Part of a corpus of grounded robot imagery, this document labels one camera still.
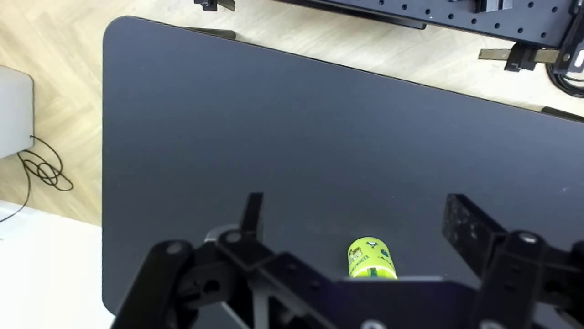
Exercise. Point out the black perforated breadboard table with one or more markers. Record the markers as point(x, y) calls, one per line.
point(544, 22)

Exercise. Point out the black clamp on breadboard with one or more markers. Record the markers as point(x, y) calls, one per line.
point(520, 55)

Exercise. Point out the grey computer case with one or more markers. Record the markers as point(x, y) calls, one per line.
point(17, 111)

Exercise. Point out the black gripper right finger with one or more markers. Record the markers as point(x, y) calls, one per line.
point(471, 230)

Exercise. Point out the yellow-green mug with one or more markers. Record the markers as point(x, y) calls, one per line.
point(371, 258)

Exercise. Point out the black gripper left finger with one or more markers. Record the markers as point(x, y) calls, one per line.
point(250, 223)

